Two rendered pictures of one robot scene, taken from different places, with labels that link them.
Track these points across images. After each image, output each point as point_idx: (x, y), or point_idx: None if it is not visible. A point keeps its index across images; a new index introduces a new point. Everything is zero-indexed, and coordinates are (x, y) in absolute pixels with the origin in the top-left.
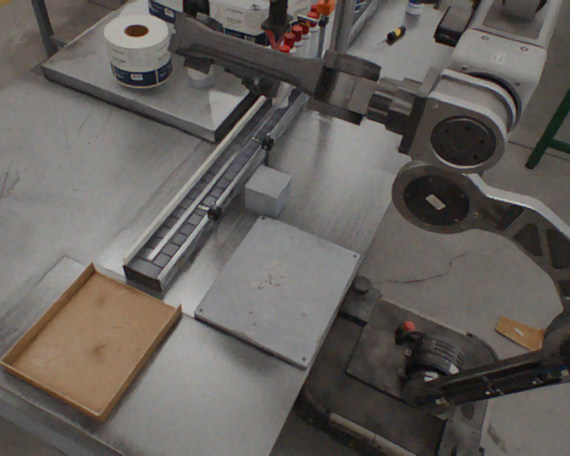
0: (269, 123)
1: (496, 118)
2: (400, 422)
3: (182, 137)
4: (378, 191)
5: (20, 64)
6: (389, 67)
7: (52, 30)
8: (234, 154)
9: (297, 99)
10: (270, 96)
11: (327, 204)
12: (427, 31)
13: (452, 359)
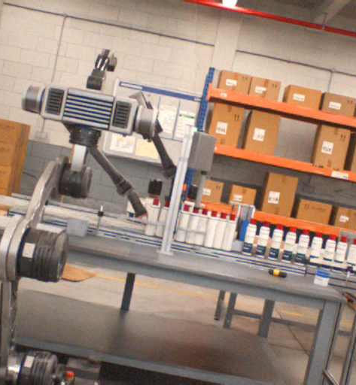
0: (129, 231)
1: (27, 84)
2: None
3: None
4: (108, 250)
5: (202, 311)
6: (236, 269)
7: (243, 316)
8: (85, 207)
9: (158, 238)
10: (137, 217)
11: (86, 241)
12: (300, 283)
13: (38, 358)
